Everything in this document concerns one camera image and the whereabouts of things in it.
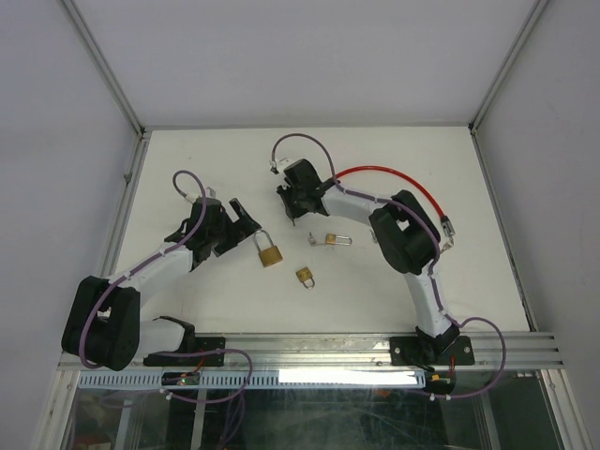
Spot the red cable lock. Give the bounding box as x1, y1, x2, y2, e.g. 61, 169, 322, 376
333, 164, 458, 236

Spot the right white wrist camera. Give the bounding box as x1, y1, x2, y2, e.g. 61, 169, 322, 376
270, 157, 294, 175

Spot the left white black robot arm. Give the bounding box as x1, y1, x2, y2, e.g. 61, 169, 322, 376
61, 198, 262, 371

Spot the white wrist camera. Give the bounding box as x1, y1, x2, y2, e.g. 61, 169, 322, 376
184, 187, 216, 203
270, 157, 294, 175

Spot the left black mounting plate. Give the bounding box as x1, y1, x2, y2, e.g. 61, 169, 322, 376
142, 335, 226, 368

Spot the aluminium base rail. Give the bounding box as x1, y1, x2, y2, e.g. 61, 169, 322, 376
56, 331, 563, 374

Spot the white slotted cable duct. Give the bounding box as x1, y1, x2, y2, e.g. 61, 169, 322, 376
78, 368, 426, 391

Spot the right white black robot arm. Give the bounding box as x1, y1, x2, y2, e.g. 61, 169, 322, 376
271, 158, 460, 367

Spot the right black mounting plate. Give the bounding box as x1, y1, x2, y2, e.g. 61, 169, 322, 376
389, 335, 475, 368

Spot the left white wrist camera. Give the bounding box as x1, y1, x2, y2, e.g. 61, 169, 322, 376
184, 187, 216, 203

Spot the black mounting plate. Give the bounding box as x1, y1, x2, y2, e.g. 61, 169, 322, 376
389, 335, 475, 368
142, 335, 226, 368

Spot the silver key bunch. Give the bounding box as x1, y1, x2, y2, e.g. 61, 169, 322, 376
307, 232, 325, 247
440, 236, 455, 253

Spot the large brass padlock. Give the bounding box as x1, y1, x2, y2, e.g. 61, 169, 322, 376
252, 230, 283, 268

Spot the small brass padlock long shackle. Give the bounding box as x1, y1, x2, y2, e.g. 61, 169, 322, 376
324, 233, 353, 246

